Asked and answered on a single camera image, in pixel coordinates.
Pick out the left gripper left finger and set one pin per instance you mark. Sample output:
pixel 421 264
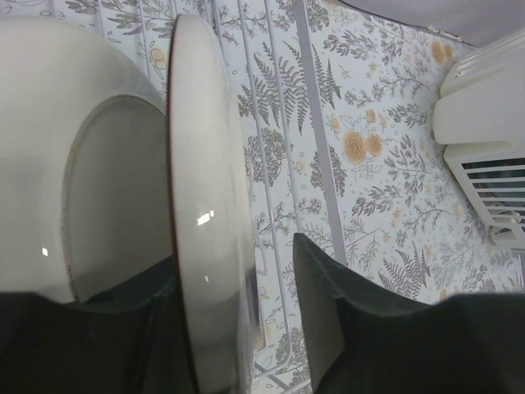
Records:
pixel 128 339

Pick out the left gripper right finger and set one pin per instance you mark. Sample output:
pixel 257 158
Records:
pixel 362 338

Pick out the white blue-striped plate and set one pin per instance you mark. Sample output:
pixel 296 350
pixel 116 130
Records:
pixel 210 215

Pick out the dark teal dish in basket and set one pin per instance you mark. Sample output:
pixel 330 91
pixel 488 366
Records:
pixel 499 179

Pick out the floral table mat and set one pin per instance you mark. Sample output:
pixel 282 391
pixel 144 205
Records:
pixel 393 205

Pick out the white plastic slatted basket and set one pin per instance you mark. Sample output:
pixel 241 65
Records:
pixel 480 117

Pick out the white wire dish rack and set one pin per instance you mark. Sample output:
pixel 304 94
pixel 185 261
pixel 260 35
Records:
pixel 261 42

